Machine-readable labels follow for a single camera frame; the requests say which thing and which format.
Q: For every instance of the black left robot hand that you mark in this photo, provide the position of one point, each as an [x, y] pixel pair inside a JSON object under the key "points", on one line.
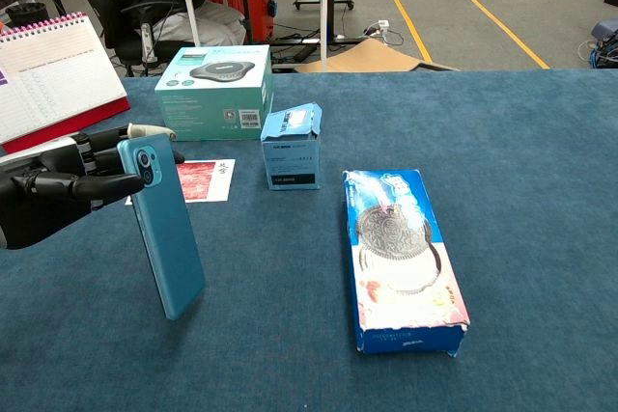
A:
{"points": [[43, 190]]}

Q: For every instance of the black smartphone with teal back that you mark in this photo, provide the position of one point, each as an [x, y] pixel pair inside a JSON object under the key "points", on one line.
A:
{"points": [[161, 224]]}

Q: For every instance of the spiral desk calendar red base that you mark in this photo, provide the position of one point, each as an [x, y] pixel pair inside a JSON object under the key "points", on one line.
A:
{"points": [[53, 79]]}

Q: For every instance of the red photo postcard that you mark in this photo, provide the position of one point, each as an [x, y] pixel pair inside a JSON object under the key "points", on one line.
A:
{"points": [[205, 182]]}

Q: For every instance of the black waste bin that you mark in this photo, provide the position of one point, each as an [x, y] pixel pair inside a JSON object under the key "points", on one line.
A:
{"points": [[26, 13]]}

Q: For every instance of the black office chair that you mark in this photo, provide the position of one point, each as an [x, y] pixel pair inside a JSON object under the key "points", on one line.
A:
{"points": [[96, 7]]}

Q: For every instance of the teal speakerphone box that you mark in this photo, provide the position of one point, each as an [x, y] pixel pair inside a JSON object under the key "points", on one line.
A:
{"points": [[217, 98]]}

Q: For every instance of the small light blue carton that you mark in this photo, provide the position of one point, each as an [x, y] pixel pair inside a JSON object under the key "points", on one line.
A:
{"points": [[292, 154]]}

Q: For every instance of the red cabinet under desk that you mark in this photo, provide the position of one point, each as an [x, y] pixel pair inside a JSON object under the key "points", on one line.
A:
{"points": [[248, 11]]}

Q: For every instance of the blue table cloth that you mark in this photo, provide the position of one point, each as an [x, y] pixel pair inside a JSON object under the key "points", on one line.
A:
{"points": [[309, 286]]}

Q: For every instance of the brown cardboard sheet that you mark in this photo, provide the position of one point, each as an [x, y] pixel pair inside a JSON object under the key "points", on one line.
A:
{"points": [[372, 57]]}

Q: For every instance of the blue Oreo cookie box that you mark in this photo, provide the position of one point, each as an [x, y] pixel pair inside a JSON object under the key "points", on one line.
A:
{"points": [[403, 257]]}

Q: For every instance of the white power strip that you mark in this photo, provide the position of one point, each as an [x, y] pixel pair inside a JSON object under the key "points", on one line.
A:
{"points": [[381, 25]]}

